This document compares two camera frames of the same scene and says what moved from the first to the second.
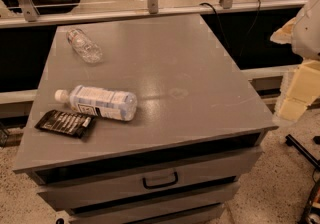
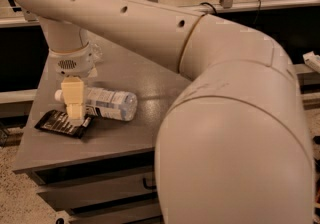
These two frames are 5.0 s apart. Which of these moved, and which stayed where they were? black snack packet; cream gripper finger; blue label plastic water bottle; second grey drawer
Moved: cream gripper finger
Stayed: black snack packet; second grey drawer; blue label plastic water bottle
